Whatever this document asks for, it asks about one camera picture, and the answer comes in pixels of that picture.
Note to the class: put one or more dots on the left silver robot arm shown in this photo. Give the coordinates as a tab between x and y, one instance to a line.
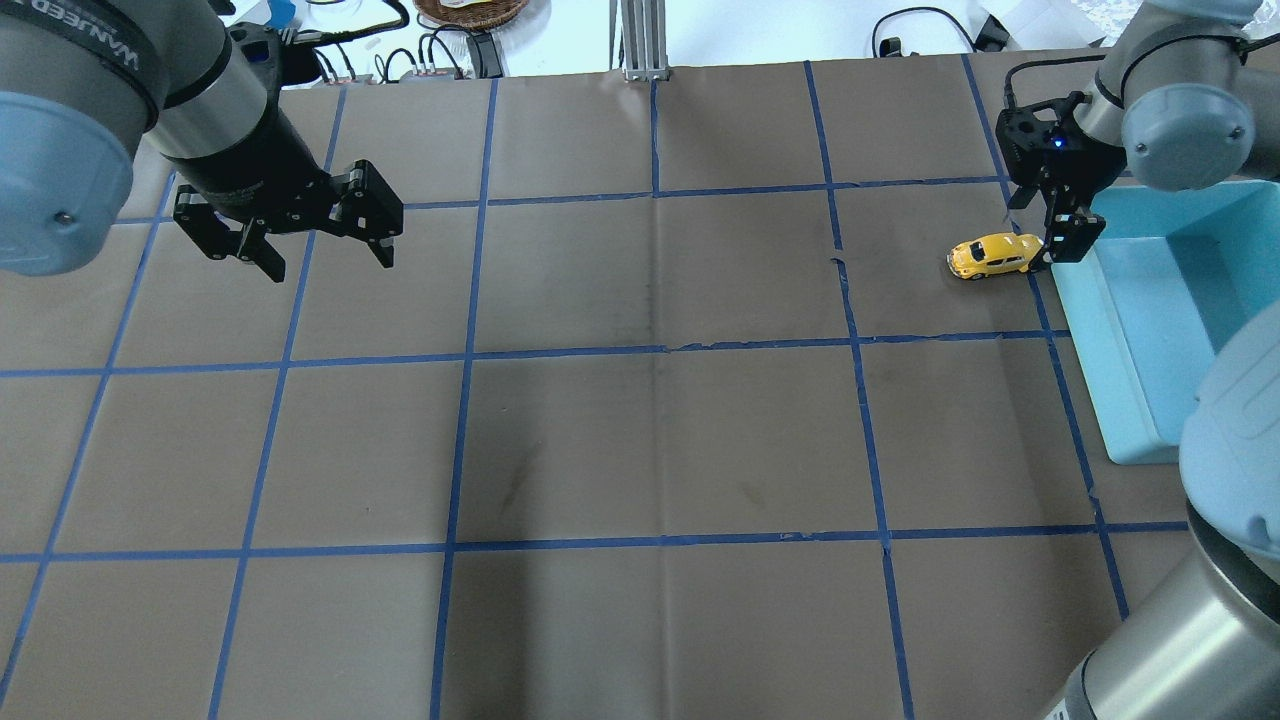
85	82

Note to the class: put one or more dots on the light blue plastic bin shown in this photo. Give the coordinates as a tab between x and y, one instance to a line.
1171	279

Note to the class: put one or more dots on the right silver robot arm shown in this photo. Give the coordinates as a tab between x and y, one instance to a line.
1160	184

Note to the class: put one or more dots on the yellow beetle toy car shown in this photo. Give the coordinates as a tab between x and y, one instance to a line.
1002	253

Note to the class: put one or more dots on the brown paper table cover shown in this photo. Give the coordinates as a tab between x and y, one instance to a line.
669	409

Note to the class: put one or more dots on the wicker snack basket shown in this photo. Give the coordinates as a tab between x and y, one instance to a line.
480	15

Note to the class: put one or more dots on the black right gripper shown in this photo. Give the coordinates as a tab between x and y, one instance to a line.
1092	160

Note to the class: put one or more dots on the aluminium frame post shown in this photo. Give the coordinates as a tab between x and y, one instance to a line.
639	40

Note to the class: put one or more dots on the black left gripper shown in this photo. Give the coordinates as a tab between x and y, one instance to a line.
262	170

